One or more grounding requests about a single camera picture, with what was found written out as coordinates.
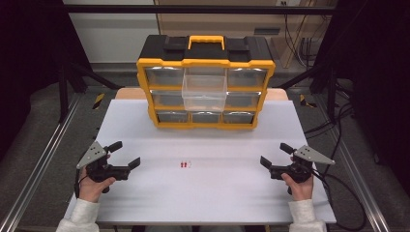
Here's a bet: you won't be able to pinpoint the wooden board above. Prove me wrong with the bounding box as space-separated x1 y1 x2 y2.
115 87 289 102

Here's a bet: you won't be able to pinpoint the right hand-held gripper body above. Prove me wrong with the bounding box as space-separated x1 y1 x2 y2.
270 144 337 196

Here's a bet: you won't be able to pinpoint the person's right hand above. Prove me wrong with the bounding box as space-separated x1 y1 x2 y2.
280 172 315 202

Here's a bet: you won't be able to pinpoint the black horizontal bar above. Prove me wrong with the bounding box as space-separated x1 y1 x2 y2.
62 4 337 15

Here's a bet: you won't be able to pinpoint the black metal stand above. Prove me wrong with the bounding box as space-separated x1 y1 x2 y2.
57 61 124 124
277 61 337 124

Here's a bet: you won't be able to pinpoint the aluminium rail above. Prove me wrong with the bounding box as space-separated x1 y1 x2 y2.
0 93 81 232
328 129 391 232

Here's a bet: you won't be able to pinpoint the person's left hand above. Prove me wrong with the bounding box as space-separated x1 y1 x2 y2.
77 154 116 203

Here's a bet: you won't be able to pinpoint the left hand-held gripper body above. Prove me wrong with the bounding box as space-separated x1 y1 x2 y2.
75 140 132 194

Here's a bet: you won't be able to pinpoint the hanging black cables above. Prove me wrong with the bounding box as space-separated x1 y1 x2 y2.
283 14 325 69

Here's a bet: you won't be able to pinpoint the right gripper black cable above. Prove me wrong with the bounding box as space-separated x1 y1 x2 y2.
310 170 368 232

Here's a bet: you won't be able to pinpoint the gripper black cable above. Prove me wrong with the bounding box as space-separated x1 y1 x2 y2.
310 170 368 232
73 168 82 199

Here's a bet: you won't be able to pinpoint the clear plastic drawer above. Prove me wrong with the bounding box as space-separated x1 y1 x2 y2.
181 67 228 113

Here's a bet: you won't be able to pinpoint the yellow black drawer organizer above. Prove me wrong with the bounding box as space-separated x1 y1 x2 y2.
135 34 277 131

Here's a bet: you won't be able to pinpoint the black curtain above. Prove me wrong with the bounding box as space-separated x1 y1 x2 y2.
0 0 91 162
317 0 410 194

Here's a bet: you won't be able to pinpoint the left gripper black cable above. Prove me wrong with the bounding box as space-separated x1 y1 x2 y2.
73 168 82 199

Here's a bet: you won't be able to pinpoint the black floor cables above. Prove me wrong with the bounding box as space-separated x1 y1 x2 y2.
304 83 356 139

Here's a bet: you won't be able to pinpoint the set of closed clear drawers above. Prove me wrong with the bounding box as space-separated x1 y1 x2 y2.
143 66 269 125

